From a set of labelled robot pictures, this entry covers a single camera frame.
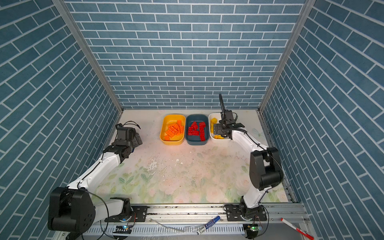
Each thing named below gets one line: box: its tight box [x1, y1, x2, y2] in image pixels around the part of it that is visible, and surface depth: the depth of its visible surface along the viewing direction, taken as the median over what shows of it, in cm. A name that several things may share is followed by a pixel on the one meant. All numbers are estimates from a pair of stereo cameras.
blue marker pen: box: [196, 215, 221, 235], surface depth 71 cm
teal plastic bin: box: [185, 114, 210, 146], surface depth 105 cm
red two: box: [187, 121, 206, 142], surface depth 107 cm
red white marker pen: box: [280, 217, 315, 240], surface depth 71 cm
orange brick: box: [164, 120, 184, 141], surface depth 107 cm
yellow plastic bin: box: [160, 114, 186, 146], surface depth 106 cm
